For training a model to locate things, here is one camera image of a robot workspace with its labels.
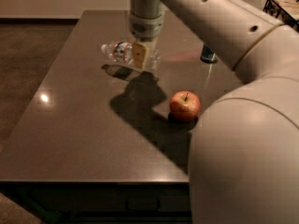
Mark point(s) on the dark cabinet drawer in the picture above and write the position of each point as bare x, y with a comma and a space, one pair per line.
111, 198

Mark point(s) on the red apple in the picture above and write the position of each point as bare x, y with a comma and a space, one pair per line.
184, 106

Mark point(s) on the clear plastic water bottle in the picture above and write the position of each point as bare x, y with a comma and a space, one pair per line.
121, 52

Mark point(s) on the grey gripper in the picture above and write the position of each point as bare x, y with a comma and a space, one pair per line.
146, 27

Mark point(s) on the black wire basket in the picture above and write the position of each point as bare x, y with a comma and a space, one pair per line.
284, 10

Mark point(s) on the blue silver redbull can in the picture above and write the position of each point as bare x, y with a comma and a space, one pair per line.
207, 55

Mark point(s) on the black drawer handle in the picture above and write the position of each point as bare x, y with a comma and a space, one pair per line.
143, 205

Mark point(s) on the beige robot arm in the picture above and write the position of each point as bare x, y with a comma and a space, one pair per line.
244, 156

